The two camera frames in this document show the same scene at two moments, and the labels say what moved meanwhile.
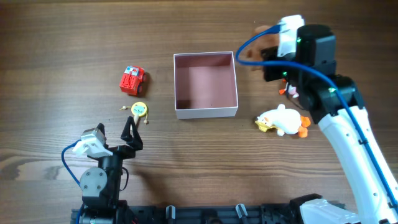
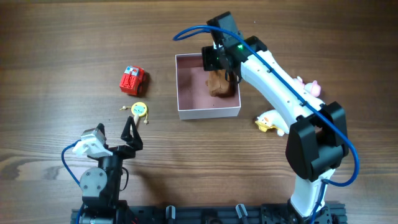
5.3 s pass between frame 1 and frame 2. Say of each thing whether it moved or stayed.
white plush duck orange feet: stayed
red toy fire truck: stayed
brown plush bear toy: moved
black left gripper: stayed
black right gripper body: moved
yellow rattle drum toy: stayed
